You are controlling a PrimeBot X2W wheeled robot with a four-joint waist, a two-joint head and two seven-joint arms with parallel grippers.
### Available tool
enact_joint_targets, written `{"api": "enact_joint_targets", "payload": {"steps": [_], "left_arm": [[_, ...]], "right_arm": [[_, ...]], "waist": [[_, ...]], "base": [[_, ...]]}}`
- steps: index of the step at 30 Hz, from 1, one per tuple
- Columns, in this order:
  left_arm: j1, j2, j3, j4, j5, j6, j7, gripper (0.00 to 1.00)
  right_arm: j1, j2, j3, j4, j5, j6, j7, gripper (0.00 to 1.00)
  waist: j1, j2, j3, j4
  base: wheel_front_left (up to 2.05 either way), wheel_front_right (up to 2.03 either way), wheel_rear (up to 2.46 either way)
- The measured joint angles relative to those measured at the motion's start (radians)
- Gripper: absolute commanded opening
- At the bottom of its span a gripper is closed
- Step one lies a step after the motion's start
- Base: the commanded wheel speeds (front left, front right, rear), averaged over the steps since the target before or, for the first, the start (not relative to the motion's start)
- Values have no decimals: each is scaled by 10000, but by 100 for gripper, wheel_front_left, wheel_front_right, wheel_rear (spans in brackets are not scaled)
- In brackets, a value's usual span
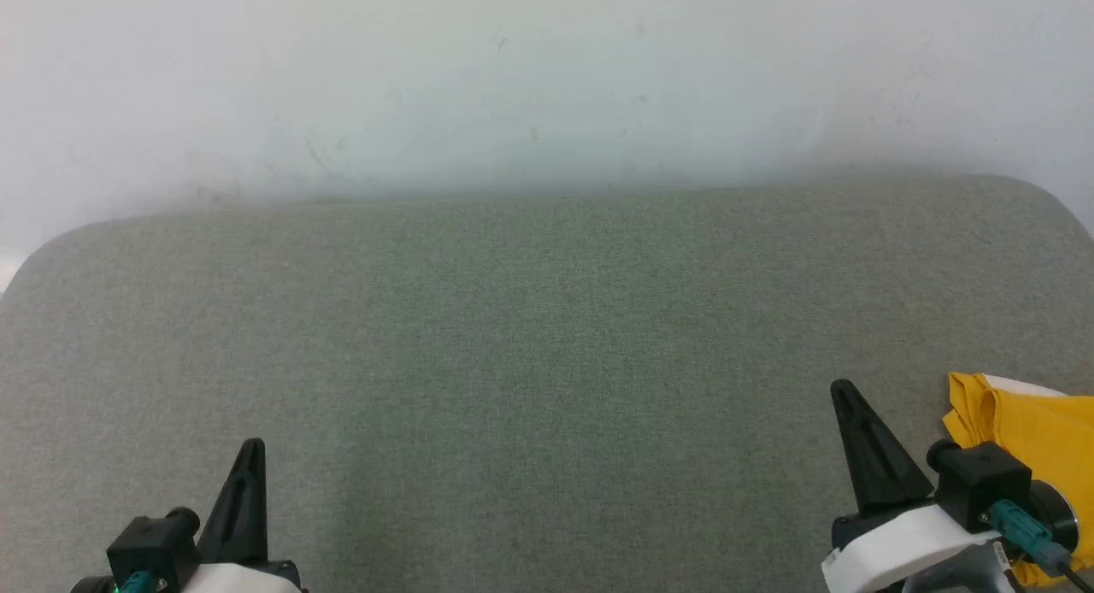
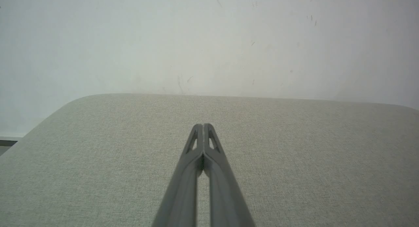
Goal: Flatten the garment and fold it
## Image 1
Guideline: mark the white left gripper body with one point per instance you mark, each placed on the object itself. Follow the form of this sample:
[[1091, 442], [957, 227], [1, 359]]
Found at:
[[235, 580]]

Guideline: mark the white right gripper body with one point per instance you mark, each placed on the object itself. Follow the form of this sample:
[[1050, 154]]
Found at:
[[897, 550]]

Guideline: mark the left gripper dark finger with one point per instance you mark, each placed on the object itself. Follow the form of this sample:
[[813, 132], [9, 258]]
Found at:
[[239, 507]]

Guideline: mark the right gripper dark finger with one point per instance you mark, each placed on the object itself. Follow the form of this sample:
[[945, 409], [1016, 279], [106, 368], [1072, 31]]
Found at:
[[876, 456]]

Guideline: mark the yellow cat print T-shirt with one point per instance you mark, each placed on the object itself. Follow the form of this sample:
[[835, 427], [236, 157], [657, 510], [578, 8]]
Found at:
[[1043, 422]]

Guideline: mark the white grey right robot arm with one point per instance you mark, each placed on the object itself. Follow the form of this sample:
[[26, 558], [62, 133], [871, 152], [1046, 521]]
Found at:
[[966, 572]]

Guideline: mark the black cylindrical left gripper motor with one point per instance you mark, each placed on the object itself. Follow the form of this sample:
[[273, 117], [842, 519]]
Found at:
[[90, 586]]

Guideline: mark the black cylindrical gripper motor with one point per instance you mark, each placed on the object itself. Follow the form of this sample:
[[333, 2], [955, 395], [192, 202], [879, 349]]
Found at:
[[1053, 512], [90, 586]]

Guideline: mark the black cylindrical right gripper motor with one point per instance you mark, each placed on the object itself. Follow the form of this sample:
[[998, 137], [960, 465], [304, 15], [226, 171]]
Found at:
[[1053, 512]]

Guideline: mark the grey fabric sofa cushion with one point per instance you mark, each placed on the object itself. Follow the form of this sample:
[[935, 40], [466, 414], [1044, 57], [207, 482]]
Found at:
[[547, 362]]

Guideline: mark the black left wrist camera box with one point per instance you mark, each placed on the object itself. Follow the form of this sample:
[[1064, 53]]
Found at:
[[149, 546]]

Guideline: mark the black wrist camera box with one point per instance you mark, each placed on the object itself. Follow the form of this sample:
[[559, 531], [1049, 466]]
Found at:
[[149, 546], [979, 482]]

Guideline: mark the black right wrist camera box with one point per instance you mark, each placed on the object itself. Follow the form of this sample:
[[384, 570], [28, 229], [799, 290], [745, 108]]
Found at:
[[979, 482]]

